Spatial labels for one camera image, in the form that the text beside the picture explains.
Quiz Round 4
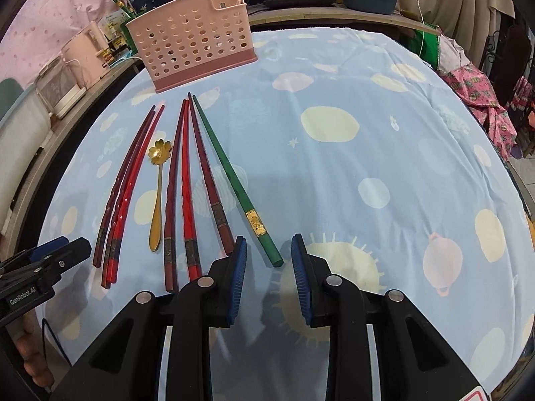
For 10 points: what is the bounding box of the maroon dotted chopstick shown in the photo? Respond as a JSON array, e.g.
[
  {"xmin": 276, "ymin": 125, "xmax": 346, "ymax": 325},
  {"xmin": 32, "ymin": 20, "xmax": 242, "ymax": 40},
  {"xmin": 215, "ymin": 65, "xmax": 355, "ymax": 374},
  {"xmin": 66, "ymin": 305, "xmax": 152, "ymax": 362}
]
[{"xmin": 101, "ymin": 106, "xmax": 155, "ymax": 290}]

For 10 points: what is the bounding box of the gold flower spoon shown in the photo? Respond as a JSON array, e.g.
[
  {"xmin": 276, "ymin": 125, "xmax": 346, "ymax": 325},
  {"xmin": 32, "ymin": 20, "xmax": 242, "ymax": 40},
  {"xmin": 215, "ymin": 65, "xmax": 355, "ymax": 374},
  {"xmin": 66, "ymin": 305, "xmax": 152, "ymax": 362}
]
[{"xmin": 149, "ymin": 139, "xmax": 172, "ymax": 252}]

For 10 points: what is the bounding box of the beige hanging cloth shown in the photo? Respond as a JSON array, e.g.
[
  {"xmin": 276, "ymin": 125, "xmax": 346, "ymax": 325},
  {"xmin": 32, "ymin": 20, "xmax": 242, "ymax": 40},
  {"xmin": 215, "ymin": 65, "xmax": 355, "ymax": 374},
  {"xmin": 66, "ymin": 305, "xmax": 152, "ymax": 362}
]
[{"xmin": 398, "ymin": 0, "xmax": 515, "ymax": 65}]

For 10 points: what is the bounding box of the pink electric kettle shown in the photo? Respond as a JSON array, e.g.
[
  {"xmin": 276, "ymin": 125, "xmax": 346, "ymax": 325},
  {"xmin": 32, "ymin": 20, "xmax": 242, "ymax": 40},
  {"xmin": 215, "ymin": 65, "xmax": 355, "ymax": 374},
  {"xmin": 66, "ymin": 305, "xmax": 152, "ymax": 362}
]
[{"xmin": 62, "ymin": 21, "xmax": 109, "ymax": 90}]

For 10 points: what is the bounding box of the dark maroon twisted chopstick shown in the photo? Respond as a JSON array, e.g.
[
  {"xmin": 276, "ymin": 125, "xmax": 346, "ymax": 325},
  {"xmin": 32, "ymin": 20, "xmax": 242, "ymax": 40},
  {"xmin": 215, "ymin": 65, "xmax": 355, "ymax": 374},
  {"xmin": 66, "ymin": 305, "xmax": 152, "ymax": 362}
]
[{"xmin": 163, "ymin": 100, "xmax": 186, "ymax": 292}]

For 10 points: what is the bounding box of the bright red chopstick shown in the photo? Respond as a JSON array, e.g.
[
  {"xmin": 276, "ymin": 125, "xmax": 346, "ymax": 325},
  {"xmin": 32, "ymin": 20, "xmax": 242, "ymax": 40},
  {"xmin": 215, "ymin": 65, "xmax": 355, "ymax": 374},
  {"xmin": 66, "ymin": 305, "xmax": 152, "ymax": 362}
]
[{"xmin": 181, "ymin": 100, "xmax": 202, "ymax": 281}]

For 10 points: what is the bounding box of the white plastic storage box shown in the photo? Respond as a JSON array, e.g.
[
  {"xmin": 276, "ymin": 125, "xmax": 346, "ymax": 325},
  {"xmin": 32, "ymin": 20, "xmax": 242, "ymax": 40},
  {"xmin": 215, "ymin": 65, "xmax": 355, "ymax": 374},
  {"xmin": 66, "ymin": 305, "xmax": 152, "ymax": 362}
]
[{"xmin": 0, "ymin": 83, "xmax": 51, "ymax": 235}]

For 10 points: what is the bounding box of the red dotted chopstick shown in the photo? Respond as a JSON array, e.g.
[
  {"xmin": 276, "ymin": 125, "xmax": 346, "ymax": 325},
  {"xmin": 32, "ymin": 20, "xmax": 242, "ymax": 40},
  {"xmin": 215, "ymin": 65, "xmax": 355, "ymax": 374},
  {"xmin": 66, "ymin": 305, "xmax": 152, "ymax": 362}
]
[{"xmin": 107, "ymin": 102, "xmax": 165, "ymax": 285}]

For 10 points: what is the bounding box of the pink perforated utensil holder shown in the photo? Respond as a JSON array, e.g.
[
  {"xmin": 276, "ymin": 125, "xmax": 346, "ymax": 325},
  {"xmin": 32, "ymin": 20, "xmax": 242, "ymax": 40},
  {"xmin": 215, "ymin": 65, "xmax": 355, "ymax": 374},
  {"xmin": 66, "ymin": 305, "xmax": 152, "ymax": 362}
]
[{"xmin": 127, "ymin": 0, "xmax": 257, "ymax": 93}]

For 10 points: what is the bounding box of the green chopstick gold band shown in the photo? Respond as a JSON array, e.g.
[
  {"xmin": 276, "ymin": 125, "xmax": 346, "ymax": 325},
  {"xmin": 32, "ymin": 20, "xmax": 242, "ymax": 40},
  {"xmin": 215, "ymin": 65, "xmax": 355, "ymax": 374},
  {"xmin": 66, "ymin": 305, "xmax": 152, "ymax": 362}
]
[{"xmin": 191, "ymin": 95, "xmax": 284, "ymax": 268}]

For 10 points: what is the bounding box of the dark red chopstick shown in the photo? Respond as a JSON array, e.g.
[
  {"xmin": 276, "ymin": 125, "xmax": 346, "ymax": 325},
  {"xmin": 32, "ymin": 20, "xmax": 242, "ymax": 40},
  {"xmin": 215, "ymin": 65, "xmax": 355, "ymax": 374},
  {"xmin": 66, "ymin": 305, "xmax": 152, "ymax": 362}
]
[{"xmin": 188, "ymin": 93, "xmax": 235, "ymax": 255}]

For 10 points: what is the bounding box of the pink floral curtain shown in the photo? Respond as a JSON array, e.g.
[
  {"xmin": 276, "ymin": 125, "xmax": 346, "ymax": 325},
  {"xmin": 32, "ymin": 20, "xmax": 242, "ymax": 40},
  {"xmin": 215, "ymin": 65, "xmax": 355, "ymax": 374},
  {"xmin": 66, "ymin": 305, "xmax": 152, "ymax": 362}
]
[{"xmin": 1, "ymin": 0, "xmax": 117, "ymax": 87}]

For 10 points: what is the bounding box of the dark maroon thin chopstick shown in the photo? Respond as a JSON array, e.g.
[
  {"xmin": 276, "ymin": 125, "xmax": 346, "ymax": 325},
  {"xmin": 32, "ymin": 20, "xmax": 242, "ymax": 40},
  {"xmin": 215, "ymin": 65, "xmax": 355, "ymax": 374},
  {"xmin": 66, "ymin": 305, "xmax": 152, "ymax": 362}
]
[{"xmin": 93, "ymin": 106, "xmax": 155, "ymax": 268}]

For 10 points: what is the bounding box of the black induction cooker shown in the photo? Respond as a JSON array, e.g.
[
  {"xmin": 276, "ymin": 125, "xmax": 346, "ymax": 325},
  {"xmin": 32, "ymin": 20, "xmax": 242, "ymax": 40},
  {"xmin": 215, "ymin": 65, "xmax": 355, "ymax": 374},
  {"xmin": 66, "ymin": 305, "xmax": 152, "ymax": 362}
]
[{"xmin": 263, "ymin": 0, "xmax": 335, "ymax": 9}]

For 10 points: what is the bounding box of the pink patterned fabric pile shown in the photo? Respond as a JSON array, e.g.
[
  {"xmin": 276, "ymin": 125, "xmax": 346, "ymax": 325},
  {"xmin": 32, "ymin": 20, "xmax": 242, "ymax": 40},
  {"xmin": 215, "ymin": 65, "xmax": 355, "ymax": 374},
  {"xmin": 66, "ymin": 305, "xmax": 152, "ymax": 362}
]
[{"xmin": 440, "ymin": 63, "xmax": 517, "ymax": 161}]

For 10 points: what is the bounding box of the green milk powder can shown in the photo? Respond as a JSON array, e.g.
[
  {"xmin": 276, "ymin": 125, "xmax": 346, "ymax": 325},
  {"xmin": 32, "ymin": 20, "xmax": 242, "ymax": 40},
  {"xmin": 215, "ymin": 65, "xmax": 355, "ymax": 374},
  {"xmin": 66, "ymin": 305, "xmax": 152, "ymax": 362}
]
[{"xmin": 112, "ymin": 0, "xmax": 138, "ymax": 54}]

